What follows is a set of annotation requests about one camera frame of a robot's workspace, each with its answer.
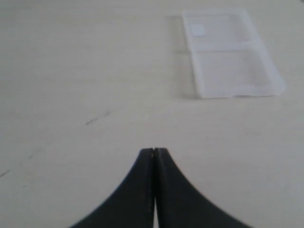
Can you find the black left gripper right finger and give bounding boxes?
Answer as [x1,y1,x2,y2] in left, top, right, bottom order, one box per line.
[154,148,248,228]

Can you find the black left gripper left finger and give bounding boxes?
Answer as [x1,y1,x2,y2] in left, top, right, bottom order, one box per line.
[73,148,154,228]

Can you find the clear plastic storage box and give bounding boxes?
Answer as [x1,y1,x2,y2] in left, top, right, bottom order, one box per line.
[182,9,285,98]

